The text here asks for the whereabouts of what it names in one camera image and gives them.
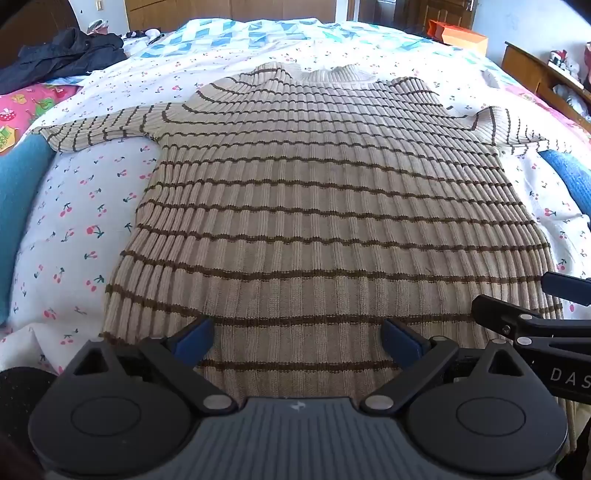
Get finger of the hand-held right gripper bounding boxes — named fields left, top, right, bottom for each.
left=471, top=294, right=591, bottom=352
left=541, top=271, right=591, bottom=297

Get wooden wardrobe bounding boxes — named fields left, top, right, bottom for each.
left=78, top=0, right=338, bottom=33

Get dark cloth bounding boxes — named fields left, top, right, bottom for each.
left=0, top=367, right=58, bottom=444

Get blue white checkered blanket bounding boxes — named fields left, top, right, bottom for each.
left=139, top=17, right=444, bottom=58

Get white cherry-print bed sheet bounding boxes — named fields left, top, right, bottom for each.
left=0, top=21, right=591, bottom=374

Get dark navy jacket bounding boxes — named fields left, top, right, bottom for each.
left=0, top=27, right=127, bottom=95

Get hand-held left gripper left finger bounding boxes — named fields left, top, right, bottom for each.
left=69, top=316, right=238, bottom=414

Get teal fleece cloth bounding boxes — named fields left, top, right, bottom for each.
left=538, top=148, right=591, bottom=217
left=0, top=134, right=56, bottom=324

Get plush toy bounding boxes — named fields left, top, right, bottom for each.
left=547, top=48, right=581, bottom=79

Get wooden bedside shelf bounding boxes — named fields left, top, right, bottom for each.
left=501, top=41, right=591, bottom=134

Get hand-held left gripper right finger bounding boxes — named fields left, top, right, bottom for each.
left=360, top=318, right=532, bottom=414

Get pink cartoon-print cloth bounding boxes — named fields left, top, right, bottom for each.
left=0, top=83, right=81, bottom=155

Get orange box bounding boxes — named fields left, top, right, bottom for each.
left=426, top=19, right=489, bottom=56

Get dark wooden headboard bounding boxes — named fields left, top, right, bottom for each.
left=0, top=0, right=81, bottom=70

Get wooden door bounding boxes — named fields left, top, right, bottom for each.
left=411, top=0, right=476, bottom=35

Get beige brown-striped knit sweater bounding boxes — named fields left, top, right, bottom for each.
left=39, top=62, right=566, bottom=402

